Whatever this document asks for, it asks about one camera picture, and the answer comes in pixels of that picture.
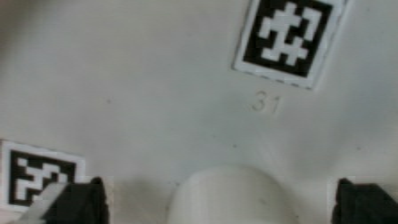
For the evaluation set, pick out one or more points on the white round table top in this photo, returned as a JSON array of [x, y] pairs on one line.
[[119, 91]]

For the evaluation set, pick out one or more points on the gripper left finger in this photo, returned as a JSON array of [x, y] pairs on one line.
[[70, 204]]

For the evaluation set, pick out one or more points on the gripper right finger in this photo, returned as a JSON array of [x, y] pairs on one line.
[[364, 204]]

